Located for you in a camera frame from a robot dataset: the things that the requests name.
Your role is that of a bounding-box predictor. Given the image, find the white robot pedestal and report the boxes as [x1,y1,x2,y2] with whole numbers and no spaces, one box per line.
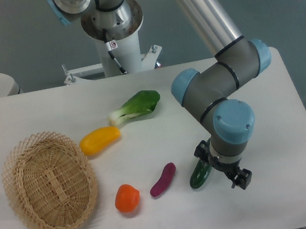
[63,0,162,85]

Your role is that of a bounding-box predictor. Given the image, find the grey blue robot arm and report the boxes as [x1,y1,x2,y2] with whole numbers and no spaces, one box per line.
[46,0,271,189]

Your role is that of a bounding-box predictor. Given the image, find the green bok choy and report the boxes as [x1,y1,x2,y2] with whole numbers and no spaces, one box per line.
[108,90,161,126]

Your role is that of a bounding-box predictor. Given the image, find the yellow bell pepper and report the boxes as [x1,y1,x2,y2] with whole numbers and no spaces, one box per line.
[79,126,121,156]

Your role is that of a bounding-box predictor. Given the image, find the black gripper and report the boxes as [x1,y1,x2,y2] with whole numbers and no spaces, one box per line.
[194,138,252,190]

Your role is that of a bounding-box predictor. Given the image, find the purple eggplant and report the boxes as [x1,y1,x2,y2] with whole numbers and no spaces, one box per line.
[150,162,176,198]

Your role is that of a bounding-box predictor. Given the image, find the dark green cucumber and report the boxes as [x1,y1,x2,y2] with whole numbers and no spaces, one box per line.
[189,160,212,190]

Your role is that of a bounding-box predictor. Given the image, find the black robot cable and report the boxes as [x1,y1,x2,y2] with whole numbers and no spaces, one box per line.
[101,25,128,77]

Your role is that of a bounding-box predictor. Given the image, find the woven wicker basket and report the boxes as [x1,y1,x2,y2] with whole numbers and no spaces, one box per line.
[2,132,98,229]

